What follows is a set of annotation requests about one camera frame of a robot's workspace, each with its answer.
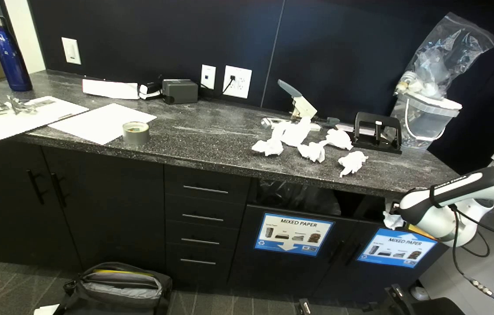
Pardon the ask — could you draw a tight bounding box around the white paper back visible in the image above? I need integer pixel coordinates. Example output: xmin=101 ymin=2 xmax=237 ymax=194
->
xmin=327 ymin=129 xmax=353 ymax=150

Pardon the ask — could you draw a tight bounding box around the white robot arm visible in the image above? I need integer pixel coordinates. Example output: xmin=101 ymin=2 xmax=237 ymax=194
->
xmin=395 ymin=163 xmax=494 ymax=247

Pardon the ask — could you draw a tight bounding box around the black drawer stack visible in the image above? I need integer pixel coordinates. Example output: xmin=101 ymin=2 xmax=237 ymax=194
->
xmin=165 ymin=166 xmax=251 ymax=285

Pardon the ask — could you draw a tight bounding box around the large white outlet plate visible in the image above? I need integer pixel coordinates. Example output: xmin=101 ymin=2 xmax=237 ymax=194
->
xmin=223 ymin=65 xmax=253 ymax=100

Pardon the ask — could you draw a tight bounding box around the small white outlet plate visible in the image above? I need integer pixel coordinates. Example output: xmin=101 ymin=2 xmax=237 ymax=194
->
xmin=202 ymin=65 xmax=216 ymax=89

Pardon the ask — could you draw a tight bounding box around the left mixed paper label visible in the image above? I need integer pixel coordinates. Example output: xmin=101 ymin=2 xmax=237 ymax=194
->
xmin=255 ymin=213 xmax=334 ymax=257

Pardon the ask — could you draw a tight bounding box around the mixed paper label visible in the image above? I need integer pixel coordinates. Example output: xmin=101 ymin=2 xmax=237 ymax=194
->
xmin=255 ymin=213 xmax=334 ymax=257
xmin=358 ymin=227 xmax=437 ymax=269

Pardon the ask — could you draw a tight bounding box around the black power adapter box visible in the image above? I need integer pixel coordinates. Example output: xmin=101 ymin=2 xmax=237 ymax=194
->
xmin=162 ymin=79 xmax=199 ymax=103

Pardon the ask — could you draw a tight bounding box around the black three hole punch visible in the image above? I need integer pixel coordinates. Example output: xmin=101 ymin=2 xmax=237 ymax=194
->
xmin=353 ymin=112 xmax=402 ymax=154

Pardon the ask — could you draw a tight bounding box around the white flat box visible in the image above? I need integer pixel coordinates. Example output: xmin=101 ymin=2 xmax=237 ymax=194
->
xmin=83 ymin=79 xmax=139 ymax=100

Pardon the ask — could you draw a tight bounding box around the right mixed paper label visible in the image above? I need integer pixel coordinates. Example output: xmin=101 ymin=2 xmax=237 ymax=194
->
xmin=358 ymin=227 xmax=437 ymax=269

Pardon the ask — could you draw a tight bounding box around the clear plastic bucket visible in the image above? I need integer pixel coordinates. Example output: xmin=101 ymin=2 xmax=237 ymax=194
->
xmin=393 ymin=93 xmax=463 ymax=150

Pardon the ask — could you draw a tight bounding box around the grey black bag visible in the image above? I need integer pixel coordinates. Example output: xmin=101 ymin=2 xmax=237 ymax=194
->
xmin=53 ymin=261 xmax=174 ymax=315

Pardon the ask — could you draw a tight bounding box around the black double door cabinet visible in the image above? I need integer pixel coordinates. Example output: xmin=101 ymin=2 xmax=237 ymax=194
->
xmin=0 ymin=142 xmax=165 ymax=271

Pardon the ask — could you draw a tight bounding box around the large white paper sheet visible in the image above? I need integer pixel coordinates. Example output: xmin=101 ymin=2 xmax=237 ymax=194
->
xmin=0 ymin=96 xmax=87 ymax=140

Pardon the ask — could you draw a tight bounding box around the clear plastic bag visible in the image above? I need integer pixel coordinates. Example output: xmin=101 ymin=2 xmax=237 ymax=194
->
xmin=395 ymin=12 xmax=494 ymax=98

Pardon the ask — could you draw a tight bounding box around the blue water bottle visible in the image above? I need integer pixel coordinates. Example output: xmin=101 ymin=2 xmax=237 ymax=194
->
xmin=0 ymin=17 xmax=32 ymax=91

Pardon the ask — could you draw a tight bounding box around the white wall switch plate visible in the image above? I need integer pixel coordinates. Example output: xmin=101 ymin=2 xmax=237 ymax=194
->
xmin=62 ymin=37 xmax=81 ymax=65

